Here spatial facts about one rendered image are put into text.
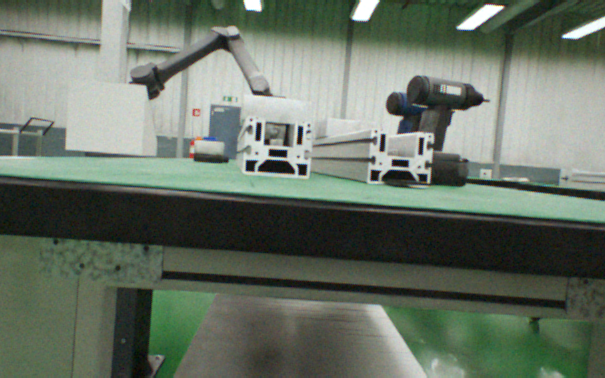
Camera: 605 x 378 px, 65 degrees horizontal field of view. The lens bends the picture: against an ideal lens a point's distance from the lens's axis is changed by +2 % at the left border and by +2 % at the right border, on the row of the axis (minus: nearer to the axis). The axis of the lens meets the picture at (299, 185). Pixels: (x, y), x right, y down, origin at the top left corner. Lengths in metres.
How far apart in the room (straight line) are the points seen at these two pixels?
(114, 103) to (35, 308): 1.24
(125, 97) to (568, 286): 1.43
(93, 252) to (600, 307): 0.47
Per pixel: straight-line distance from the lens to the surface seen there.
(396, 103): 1.19
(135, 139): 1.66
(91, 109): 1.71
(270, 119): 0.76
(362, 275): 0.45
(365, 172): 0.73
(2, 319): 0.52
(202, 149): 1.33
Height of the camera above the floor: 0.81
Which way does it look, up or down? 3 degrees down
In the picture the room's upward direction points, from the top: 5 degrees clockwise
